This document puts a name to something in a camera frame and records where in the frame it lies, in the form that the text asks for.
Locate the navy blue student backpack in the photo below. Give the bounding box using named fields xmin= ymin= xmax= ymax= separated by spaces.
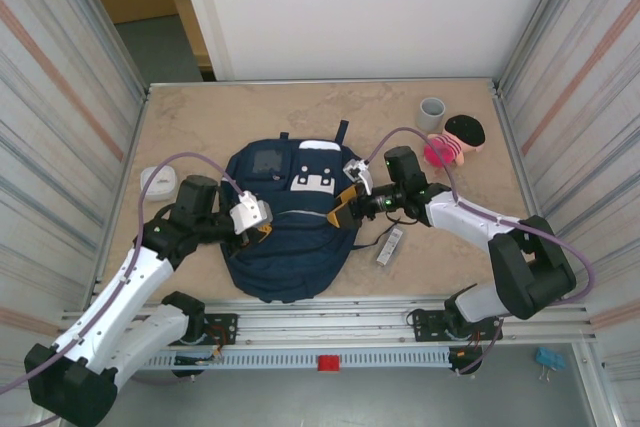
xmin=223 ymin=119 xmax=384 ymax=304

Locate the clear pen box with barcode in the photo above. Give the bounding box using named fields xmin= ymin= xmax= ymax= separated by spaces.
xmin=375 ymin=226 xmax=405 ymax=268

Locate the grey plastic cup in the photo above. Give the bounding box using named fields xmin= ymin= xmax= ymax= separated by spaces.
xmin=417 ymin=96 xmax=447 ymax=132

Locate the plush doll with black hair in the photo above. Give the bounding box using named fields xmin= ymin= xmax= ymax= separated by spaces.
xmin=423 ymin=114 xmax=487 ymax=168

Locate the blue binder clip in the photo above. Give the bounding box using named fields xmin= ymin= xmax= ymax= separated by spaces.
xmin=535 ymin=345 xmax=567 ymax=384

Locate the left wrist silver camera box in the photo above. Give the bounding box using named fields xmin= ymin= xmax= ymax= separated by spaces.
xmin=229 ymin=190 xmax=274 ymax=236

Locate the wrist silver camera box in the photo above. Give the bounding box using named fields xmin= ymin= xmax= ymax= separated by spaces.
xmin=229 ymin=190 xmax=274 ymax=236
xmin=343 ymin=158 xmax=374 ymax=196

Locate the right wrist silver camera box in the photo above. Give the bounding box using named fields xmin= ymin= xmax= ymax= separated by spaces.
xmin=343 ymin=158 xmax=374 ymax=196

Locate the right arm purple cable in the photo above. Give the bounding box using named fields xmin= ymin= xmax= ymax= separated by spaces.
xmin=365 ymin=127 xmax=597 ymax=377

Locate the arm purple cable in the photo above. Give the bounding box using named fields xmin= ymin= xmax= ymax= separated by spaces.
xmin=365 ymin=127 xmax=597 ymax=377
xmin=0 ymin=152 xmax=249 ymax=427

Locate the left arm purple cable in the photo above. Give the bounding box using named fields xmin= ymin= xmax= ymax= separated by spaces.
xmin=0 ymin=152 xmax=249 ymax=427

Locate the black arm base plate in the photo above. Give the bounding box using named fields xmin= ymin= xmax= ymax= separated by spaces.
xmin=149 ymin=313 xmax=239 ymax=347
xmin=412 ymin=304 xmax=503 ymax=343

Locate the aluminium mounting rail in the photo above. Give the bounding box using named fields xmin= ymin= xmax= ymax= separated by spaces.
xmin=53 ymin=296 xmax=599 ymax=351

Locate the slotted grey cable duct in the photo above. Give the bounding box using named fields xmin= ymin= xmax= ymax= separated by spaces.
xmin=134 ymin=349 xmax=454 ymax=372

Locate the translucent corrugated enclosure panel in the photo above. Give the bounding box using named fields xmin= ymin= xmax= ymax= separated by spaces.
xmin=0 ymin=0 xmax=147 ymax=398
xmin=498 ymin=0 xmax=640 ymax=373

